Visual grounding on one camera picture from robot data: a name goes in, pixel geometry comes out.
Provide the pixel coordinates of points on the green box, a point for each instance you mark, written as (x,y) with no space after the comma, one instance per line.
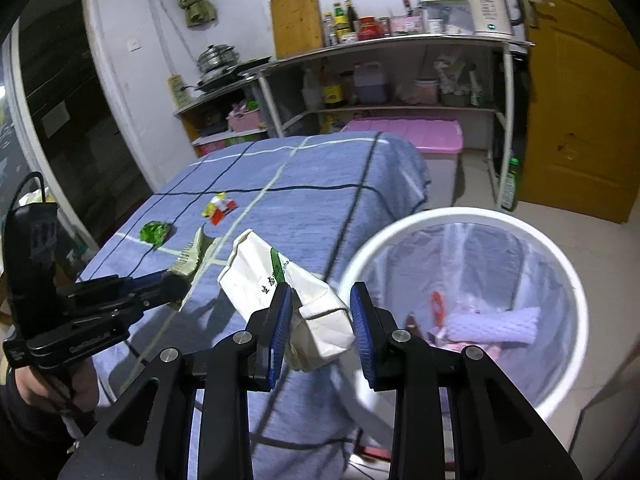
(240,139)

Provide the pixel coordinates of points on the red yellow wrapper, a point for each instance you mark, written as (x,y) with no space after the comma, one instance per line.
(220,208)

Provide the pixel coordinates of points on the steel steamer pot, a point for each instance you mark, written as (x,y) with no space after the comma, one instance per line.
(216,59)

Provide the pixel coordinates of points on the pink lidded storage box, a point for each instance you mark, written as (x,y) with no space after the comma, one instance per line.
(405,132)

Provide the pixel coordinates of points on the lavender foam net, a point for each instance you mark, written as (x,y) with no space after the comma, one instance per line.
(495,325)

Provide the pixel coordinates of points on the crumpled plastic bags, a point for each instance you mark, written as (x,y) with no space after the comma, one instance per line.
(457,80)

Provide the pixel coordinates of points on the blue checked bed sheet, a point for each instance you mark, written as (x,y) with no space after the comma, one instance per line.
(310,170)

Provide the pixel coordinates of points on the dark sauce bottle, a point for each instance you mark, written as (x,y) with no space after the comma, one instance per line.
(352,15)

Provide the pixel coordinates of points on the small glass jar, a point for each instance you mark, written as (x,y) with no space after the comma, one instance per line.
(384,26)

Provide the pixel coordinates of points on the white plastic jug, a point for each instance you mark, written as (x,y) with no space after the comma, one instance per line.
(312,87)

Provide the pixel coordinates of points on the pale yellow packet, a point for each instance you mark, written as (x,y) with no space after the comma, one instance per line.
(192,257)

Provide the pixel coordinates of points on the brown silver wrapper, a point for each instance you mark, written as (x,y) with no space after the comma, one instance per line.
(411,324)

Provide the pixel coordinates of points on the green crumpled wrapper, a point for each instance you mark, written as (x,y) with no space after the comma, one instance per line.
(155,233)

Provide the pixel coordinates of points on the white round bin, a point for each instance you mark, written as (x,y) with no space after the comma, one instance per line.
(470,216)

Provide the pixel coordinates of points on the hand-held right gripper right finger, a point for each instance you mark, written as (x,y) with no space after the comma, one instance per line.
(361,335)

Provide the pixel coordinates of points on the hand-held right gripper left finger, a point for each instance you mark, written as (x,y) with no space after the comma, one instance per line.
(281,330)

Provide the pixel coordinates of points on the pink knife holder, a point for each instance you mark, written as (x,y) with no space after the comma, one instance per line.
(406,25)

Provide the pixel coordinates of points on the clear bin liner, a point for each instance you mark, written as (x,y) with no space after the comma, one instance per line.
(500,270)

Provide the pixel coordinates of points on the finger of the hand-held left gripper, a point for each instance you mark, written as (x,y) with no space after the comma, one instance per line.
(160,290)

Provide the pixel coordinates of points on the small wooden shelf unit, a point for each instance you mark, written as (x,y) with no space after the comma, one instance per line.
(186,127)

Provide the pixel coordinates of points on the pink plastic basket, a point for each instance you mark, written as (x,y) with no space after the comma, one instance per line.
(245,121)

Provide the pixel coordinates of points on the person's left forearm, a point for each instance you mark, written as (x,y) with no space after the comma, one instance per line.
(30,440)

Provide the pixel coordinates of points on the pink packet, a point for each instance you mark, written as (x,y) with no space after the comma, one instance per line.
(205,149)

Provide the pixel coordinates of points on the clear plastic container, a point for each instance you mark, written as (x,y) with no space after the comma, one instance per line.
(445,15)

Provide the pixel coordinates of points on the dark glass door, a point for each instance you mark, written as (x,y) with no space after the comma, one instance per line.
(75,110)

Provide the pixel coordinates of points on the translucent oil jug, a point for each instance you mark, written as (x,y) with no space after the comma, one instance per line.
(370,82)

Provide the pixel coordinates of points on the yellow wooden door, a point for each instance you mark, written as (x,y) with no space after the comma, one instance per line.
(575,110)

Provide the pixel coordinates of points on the green glass bottle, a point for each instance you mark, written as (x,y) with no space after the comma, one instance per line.
(510,187)

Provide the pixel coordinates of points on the pink plastic tub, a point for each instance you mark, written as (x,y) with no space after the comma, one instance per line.
(426,91)

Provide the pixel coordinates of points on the wooden cutting board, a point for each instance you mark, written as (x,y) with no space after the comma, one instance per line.
(297,22)

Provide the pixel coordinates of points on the white electric kettle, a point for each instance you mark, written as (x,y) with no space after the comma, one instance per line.
(490,10)

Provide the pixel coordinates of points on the green yellow label bottle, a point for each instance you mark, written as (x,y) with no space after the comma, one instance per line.
(342,22)

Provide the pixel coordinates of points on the dark yellow label bottle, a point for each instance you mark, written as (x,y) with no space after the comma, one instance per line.
(332,90)

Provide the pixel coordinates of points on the black induction cooker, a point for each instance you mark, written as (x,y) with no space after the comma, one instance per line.
(225,82)

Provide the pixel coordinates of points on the clear glass bottle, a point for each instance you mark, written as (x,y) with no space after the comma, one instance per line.
(328,30)

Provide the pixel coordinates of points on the white paper bag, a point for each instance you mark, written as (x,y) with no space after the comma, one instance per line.
(255,270)

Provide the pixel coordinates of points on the orange plastic piece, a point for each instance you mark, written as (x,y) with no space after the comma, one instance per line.
(437,307)

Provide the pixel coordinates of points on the long grey shelf unit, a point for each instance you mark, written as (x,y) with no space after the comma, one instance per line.
(508,110)

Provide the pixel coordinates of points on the red lidded jar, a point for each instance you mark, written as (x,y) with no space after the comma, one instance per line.
(367,30)

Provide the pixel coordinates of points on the person's left hand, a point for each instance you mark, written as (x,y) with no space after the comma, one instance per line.
(25,385)

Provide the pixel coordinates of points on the white wall switch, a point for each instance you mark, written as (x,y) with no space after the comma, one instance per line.
(134,45)

